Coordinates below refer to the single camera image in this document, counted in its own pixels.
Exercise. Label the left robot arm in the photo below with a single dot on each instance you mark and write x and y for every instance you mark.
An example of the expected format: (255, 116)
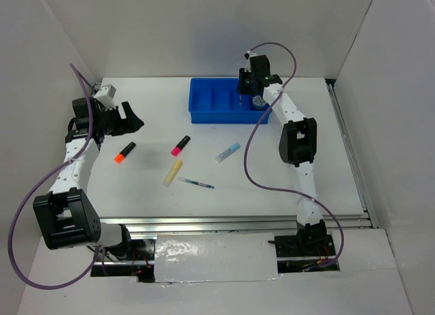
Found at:
(65, 214)

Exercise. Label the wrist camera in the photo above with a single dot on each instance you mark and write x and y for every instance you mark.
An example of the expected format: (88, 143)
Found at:
(105, 95)
(248, 55)

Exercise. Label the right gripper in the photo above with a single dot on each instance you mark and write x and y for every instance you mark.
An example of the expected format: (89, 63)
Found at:
(242, 88)

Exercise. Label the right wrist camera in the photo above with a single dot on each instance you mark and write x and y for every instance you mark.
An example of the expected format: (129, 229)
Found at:
(248, 55)

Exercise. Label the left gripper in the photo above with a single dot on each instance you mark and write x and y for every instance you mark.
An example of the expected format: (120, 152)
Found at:
(125, 125)

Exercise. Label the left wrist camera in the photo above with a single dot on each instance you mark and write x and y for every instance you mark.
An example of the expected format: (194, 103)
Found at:
(105, 95)

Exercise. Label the blue gel pen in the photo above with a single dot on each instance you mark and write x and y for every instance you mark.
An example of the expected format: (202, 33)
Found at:
(194, 182)

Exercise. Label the pink highlighter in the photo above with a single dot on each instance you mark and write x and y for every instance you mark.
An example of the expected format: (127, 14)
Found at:
(180, 146)

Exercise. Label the light blue highlighter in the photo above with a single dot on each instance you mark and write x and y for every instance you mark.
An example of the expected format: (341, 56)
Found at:
(228, 152)

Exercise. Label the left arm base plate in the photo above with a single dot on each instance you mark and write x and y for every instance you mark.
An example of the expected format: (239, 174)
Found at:
(134, 259)

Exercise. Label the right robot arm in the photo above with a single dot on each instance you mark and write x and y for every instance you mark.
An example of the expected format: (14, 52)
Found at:
(297, 145)

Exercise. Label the white foil sheet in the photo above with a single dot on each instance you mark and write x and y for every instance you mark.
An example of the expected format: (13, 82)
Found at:
(231, 257)

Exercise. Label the orange highlighter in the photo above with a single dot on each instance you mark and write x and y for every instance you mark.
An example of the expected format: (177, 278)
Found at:
(125, 152)

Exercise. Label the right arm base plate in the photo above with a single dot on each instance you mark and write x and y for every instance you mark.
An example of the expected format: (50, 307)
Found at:
(293, 257)

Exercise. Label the yellow highlighter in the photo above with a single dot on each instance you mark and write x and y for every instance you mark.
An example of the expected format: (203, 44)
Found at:
(172, 173)

